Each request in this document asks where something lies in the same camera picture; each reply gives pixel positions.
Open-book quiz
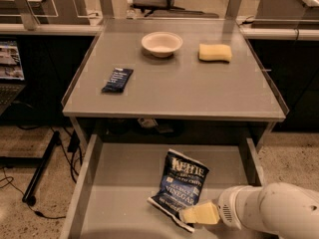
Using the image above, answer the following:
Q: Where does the blue Kettle chip bag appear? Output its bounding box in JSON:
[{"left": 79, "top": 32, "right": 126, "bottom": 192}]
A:
[{"left": 148, "top": 149, "right": 209, "bottom": 233}]

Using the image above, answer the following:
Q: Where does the white bowl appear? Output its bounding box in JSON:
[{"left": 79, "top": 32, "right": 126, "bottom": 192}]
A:
[{"left": 142, "top": 32, "right": 183, "bottom": 58}]

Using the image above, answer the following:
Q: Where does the black floor cable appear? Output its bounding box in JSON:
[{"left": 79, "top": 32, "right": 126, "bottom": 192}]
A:
[{"left": 0, "top": 165, "right": 67, "bottom": 221}]

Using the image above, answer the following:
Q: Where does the laptop computer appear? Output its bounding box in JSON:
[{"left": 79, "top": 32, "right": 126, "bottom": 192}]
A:
[{"left": 0, "top": 38, "right": 26, "bottom": 116}]

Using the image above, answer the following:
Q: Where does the dark blue snack bar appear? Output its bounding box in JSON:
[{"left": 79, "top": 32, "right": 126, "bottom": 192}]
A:
[{"left": 102, "top": 68, "right": 134, "bottom": 93}]

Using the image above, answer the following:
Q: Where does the yellow sponge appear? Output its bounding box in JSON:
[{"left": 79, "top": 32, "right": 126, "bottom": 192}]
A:
[{"left": 198, "top": 44, "right": 232, "bottom": 62}]

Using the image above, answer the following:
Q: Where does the black desk leg bar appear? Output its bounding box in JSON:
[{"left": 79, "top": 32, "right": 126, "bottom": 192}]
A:
[{"left": 22, "top": 131, "right": 61, "bottom": 206}]

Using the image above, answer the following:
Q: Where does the grey open drawer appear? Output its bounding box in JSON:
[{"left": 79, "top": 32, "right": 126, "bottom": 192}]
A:
[{"left": 59, "top": 133, "right": 280, "bottom": 239}]

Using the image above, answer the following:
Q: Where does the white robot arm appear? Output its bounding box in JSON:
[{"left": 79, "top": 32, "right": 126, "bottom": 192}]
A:
[{"left": 178, "top": 182, "right": 319, "bottom": 239}]

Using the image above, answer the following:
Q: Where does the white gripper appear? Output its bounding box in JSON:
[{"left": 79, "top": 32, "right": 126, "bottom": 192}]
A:
[{"left": 179, "top": 185, "right": 263, "bottom": 231}]

